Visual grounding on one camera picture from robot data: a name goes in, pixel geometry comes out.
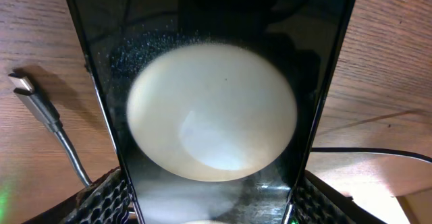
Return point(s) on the black Galaxy flip smartphone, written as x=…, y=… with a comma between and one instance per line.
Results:
x=212, y=105

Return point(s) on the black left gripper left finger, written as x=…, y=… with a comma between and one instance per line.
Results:
x=108, y=203

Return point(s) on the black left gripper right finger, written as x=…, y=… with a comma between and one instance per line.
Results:
x=315, y=202

